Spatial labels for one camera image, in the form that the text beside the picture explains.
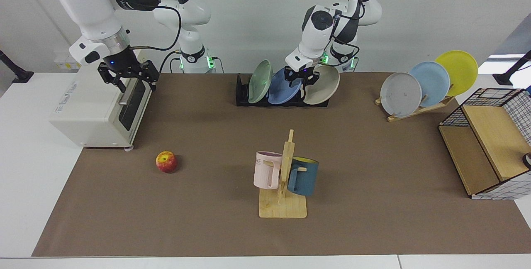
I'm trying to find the grey plate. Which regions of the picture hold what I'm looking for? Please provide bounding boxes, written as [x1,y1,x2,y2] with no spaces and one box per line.
[380,72,422,118]

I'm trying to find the beige plate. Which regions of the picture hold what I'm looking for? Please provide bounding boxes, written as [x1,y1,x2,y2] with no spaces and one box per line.
[303,65,340,105]

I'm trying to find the white wall socket box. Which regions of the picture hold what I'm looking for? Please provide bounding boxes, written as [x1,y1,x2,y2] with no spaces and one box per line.
[54,52,81,71]

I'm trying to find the yellow plate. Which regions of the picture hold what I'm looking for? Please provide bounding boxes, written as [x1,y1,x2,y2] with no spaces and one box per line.
[434,50,478,97]

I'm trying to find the light blue plate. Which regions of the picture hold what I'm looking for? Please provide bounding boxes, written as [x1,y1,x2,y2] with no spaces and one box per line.
[409,61,451,108]

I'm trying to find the red yellow apple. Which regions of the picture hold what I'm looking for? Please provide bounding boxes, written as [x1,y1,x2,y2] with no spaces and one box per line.
[156,151,178,174]

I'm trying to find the dark blue cup yellow inside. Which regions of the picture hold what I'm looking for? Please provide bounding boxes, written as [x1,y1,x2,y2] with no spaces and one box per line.
[287,157,319,197]

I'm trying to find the black stand foot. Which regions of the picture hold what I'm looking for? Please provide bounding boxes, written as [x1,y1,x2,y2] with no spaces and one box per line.
[493,50,531,86]
[0,50,34,83]

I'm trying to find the brown table cloth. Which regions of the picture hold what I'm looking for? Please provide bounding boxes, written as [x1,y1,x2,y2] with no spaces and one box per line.
[32,73,531,257]

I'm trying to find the pale green plate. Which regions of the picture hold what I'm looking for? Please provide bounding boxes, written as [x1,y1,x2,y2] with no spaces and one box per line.
[248,60,273,104]

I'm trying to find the wire basket with wooden floor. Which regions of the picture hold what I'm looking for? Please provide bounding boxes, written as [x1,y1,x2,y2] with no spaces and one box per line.
[438,88,531,200]

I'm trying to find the pale toaster oven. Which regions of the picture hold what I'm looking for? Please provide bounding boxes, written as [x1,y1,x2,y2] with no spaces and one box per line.
[49,49,153,150]

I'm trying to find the pink cup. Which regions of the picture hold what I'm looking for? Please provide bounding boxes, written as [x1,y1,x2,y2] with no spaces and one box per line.
[253,151,283,190]

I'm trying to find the wooden cup stand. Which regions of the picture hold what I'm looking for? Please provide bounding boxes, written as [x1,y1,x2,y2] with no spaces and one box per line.
[259,130,308,219]

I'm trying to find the black dish rack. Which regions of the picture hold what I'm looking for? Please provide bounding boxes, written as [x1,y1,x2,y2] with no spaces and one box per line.
[236,74,330,108]

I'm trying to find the wooden plate rack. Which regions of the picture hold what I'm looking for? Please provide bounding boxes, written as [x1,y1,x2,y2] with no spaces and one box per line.
[375,95,455,123]

